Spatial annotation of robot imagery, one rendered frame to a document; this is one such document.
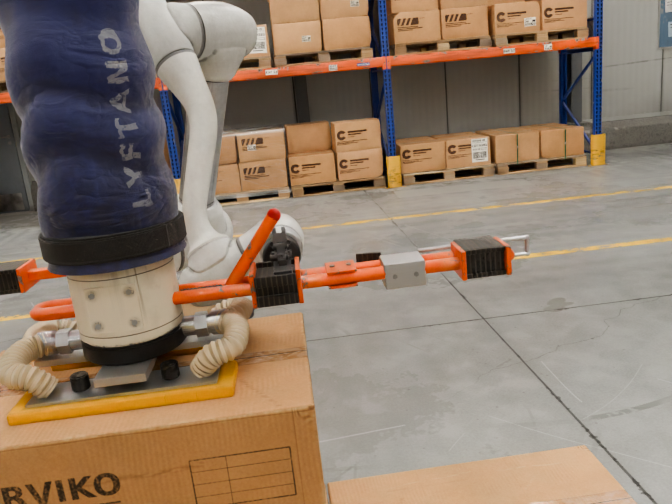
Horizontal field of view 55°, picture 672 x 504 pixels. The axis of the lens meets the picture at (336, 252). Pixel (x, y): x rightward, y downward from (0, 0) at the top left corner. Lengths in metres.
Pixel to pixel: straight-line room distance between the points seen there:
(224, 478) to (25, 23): 0.70
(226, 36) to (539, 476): 1.23
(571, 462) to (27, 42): 1.31
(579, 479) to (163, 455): 0.89
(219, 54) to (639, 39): 9.65
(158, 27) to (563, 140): 7.86
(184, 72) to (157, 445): 0.84
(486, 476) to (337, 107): 8.34
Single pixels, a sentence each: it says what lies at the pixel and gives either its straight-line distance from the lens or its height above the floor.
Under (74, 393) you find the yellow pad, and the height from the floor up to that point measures 0.97.
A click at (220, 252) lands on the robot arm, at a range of 1.39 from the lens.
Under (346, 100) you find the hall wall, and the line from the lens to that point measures 9.57.
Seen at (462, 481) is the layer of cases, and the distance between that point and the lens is 1.50.
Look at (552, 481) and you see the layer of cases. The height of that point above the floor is 0.54.
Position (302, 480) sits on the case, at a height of 0.83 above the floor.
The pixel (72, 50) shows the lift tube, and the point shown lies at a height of 1.47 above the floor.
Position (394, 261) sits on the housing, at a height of 1.10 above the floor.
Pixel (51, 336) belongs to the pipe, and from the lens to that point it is 1.19.
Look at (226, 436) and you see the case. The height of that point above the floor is 0.92.
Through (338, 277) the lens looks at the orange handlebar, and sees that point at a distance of 1.08.
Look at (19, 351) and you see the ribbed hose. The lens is 1.16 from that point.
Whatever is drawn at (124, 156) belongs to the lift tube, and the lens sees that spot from 1.01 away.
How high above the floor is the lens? 1.40
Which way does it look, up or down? 15 degrees down
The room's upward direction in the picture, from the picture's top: 5 degrees counter-clockwise
